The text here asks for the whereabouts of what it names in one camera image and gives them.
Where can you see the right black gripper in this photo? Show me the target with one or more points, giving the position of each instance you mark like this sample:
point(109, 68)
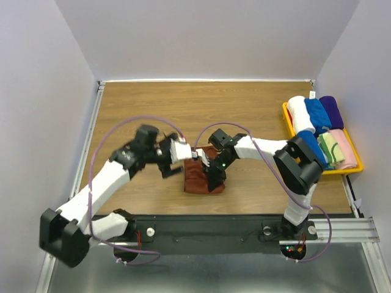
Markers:
point(215, 177)

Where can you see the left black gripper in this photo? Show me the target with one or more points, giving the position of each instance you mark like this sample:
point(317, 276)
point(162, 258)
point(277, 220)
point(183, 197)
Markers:
point(165, 168)

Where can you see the brown towel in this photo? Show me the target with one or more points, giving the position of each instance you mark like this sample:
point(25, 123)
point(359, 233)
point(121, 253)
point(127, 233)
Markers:
point(196, 181)

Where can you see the green cream patterned towel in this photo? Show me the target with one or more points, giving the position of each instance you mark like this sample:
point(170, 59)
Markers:
point(331, 149)

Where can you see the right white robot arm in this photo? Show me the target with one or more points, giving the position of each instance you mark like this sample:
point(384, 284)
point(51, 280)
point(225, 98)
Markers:
point(299, 170)

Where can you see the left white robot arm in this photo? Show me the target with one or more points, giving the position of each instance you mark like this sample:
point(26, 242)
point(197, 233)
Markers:
point(69, 232)

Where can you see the blue teal rolled towel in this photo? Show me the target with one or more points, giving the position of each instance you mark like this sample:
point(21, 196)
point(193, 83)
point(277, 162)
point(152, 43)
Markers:
point(309, 138)

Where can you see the white rolled towel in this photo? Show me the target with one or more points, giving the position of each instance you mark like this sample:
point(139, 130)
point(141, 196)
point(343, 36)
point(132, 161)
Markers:
point(300, 117)

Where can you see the purple rolled towel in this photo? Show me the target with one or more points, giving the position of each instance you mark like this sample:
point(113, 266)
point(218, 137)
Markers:
point(330, 105)

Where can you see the pink rolled towel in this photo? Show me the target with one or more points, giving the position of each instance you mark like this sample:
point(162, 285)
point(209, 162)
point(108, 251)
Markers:
point(350, 159)

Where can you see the yellow plastic tray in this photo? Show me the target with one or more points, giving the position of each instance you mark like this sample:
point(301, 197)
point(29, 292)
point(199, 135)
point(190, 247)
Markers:
point(288, 123)

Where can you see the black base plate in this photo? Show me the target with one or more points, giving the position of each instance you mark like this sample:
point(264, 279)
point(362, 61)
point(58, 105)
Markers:
point(215, 234)

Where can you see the aluminium frame rail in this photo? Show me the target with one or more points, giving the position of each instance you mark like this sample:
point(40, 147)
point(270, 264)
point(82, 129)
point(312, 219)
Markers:
point(343, 257)

